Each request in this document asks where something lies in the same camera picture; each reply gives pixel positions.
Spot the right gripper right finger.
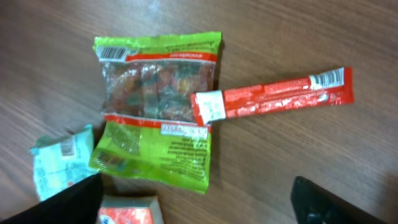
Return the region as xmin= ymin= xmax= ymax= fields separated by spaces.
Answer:
xmin=290 ymin=176 xmax=386 ymax=224

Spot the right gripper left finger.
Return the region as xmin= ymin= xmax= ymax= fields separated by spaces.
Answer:
xmin=1 ymin=174 xmax=103 ymax=224

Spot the small red snack packet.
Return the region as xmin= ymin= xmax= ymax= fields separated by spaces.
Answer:
xmin=96 ymin=196 xmax=164 ymax=224

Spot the light teal snack packet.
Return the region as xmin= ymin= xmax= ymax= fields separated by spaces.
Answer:
xmin=30 ymin=124 xmax=96 ymax=201

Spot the green gummy candy bag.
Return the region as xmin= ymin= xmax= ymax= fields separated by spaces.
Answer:
xmin=90 ymin=32 xmax=222 ymax=194

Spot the red stick snack packet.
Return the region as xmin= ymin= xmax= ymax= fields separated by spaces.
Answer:
xmin=191 ymin=67 xmax=354 ymax=126

